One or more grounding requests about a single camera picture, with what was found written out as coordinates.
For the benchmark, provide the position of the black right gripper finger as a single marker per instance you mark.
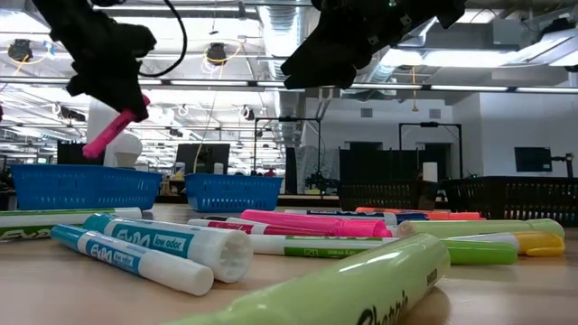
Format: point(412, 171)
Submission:
point(325, 81)
point(320, 54)

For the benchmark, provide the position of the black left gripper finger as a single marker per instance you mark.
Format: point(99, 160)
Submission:
point(139, 110)
point(108, 92)

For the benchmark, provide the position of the pink highlighter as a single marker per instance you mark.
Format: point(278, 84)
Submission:
point(316, 223)
point(106, 135)

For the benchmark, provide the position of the thick teal Expo marker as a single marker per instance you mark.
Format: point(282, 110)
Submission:
point(180, 246)

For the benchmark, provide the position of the green label Expo marker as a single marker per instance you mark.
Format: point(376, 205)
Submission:
point(45, 223)

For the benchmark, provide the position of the red Expo marker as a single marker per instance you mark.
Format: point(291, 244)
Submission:
point(235, 227)

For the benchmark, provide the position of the thin teal Expo marker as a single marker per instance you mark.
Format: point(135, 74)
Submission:
point(149, 266)

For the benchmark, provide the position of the orange highlighter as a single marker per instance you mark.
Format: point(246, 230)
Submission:
point(451, 216)

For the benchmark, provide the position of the light green Sharpie highlighter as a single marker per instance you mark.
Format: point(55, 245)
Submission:
point(474, 227)
point(338, 289)

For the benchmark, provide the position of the green cap Expo marker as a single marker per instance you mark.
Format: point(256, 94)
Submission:
point(474, 255)

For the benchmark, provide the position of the yellow cap white marker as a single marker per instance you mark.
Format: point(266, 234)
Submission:
point(539, 244)

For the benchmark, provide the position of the black background robot arm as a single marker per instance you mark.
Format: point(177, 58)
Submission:
point(318, 181)

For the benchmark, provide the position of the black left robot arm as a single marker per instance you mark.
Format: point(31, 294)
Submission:
point(68, 13)

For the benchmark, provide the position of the white building column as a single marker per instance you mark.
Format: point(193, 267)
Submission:
point(104, 117)

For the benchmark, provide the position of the long ceiling light bar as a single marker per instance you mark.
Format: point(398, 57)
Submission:
point(207, 83)

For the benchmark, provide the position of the black computer monitor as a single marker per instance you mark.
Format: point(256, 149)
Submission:
point(212, 158)
point(77, 160)

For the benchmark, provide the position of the blue plastic mesh basket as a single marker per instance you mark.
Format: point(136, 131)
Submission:
point(86, 187)
point(232, 193)

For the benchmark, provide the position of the black partition screen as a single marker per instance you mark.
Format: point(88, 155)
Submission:
point(384, 164)

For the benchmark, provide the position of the person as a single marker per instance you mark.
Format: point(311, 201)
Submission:
point(270, 172)

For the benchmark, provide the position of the black plastic mesh basket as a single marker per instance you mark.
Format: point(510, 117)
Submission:
point(510, 196)
point(379, 195)

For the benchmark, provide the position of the white paper roll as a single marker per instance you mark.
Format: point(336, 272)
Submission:
point(430, 171)

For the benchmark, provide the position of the dark square wall vent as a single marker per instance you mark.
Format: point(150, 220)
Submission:
point(434, 114)
point(366, 113)

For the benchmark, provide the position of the silver ventilation duct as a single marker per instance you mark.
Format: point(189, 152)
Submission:
point(275, 27)

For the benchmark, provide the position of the black ceiling camera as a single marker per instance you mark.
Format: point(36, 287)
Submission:
point(20, 49)
point(217, 53)

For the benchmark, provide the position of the dark wall screen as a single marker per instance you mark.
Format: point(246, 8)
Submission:
point(533, 160)

